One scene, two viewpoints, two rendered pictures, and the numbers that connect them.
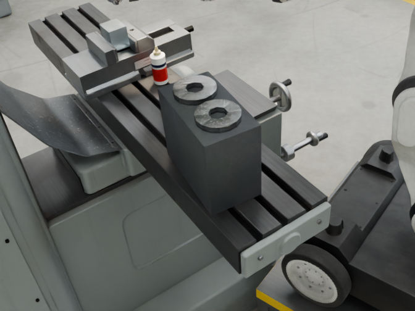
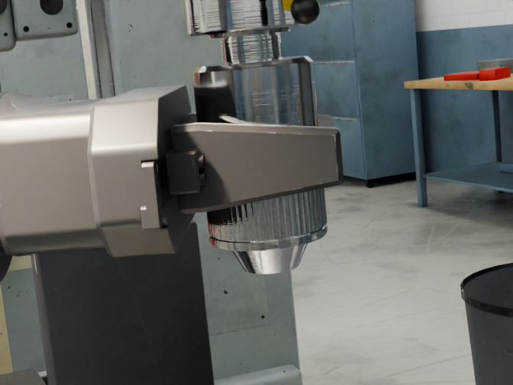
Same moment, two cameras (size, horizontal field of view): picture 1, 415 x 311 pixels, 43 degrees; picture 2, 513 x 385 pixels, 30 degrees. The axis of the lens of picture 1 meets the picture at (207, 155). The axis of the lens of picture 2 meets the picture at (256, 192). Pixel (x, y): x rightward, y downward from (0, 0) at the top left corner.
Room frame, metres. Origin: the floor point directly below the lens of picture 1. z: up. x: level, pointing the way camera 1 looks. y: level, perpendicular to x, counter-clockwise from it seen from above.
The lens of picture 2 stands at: (1.60, 0.24, 1.28)
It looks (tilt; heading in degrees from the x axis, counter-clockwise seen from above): 9 degrees down; 188
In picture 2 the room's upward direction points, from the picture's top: 6 degrees counter-clockwise
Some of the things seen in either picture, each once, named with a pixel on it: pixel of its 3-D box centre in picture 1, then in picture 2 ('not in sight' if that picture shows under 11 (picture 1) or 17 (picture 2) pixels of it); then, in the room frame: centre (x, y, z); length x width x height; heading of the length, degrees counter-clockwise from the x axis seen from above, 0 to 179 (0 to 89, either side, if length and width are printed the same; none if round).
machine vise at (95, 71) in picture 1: (128, 49); not in sight; (1.31, 0.19, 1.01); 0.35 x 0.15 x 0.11; 121
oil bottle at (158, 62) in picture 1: (159, 64); not in sight; (1.21, 0.11, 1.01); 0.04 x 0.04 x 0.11
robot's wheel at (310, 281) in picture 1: (315, 275); not in sight; (0.86, -0.27, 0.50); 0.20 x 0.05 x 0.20; 49
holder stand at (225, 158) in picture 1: (209, 139); (112, 309); (0.83, -0.01, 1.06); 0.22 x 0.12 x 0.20; 23
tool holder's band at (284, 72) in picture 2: not in sight; (253, 74); (1.24, 0.19, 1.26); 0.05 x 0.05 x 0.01
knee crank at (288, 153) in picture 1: (303, 143); not in sight; (1.38, -0.34, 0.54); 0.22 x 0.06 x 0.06; 120
